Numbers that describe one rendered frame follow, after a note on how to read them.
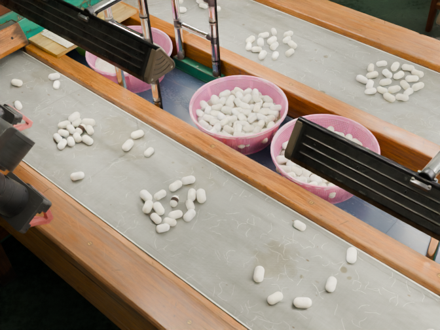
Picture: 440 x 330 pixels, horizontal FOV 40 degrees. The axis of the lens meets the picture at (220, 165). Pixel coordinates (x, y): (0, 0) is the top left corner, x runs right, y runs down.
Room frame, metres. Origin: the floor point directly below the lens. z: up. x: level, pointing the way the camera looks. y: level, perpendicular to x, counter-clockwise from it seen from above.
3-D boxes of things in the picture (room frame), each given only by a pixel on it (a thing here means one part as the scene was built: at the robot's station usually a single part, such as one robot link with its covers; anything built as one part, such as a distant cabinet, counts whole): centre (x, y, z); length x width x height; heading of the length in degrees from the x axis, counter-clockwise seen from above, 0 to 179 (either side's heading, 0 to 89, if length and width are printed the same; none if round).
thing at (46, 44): (1.74, 0.41, 0.77); 0.33 x 0.15 x 0.01; 135
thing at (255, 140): (1.28, -0.06, 0.72); 0.27 x 0.27 x 0.10
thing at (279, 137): (1.08, -0.26, 0.72); 0.27 x 0.27 x 0.10
